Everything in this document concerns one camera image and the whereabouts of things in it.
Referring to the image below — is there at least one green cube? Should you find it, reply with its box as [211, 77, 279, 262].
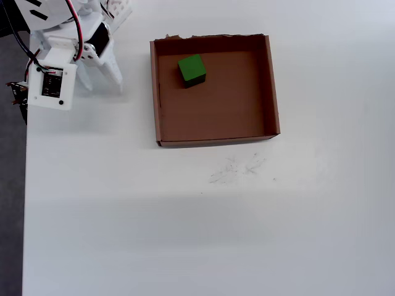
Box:
[177, 54, 207, 89]

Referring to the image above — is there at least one white red black servo cable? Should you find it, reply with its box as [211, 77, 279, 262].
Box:
[25, 49, 41, 83]

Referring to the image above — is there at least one brown cardboard box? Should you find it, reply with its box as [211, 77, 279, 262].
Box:
[149, 33, 281, 149]

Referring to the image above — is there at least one black flat object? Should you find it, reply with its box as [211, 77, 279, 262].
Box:
[0, 17, 31, 39]

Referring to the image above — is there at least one black circuit board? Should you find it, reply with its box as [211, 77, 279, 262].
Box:
[5, 80, 30, 124]

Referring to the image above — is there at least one white camera mount with board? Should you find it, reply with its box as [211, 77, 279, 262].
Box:
[27, 36, 78, 111]

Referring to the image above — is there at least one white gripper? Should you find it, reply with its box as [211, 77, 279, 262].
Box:
[30, 20, 125, 94]

